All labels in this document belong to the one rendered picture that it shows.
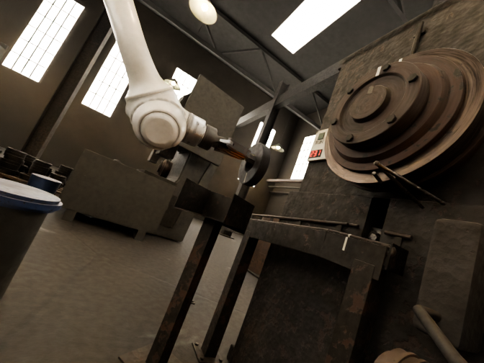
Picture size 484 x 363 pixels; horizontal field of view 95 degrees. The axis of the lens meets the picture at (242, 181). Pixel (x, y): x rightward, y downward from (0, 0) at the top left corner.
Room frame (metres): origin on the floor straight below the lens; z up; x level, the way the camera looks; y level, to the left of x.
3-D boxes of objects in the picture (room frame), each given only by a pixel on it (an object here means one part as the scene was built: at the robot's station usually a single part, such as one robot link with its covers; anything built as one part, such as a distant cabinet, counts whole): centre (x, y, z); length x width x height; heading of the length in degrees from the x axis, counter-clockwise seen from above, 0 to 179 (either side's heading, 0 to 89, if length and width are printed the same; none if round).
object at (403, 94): (0.63, -0.30, 1.11); 0.28 x 0.06 x 0.28; 24
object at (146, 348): (0.99, 0.07, 0.36); 0.26 x 0.20 x 0.72; 59
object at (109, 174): (2.89, 1.37, 0.39); 1.03 x 0.83 x 0.79; 118
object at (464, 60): (0.67, -0.38, 1.11); 0.47 x 0.06 x 0.47; 24
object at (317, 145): (1.02, -0.34, 1.15); 0.26 x 0.02 x 0.18; 24
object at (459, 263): (0.46, -0.49, 0.68); 0.11 x 0.08 x 0.24; 114
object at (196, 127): (0.65, 0.20, 0.83); 0.09 x 0.06 x 0.09; 24
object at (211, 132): (0.68, 0.13, 0.84); 0.09 x 0.08 x 0.07; 115
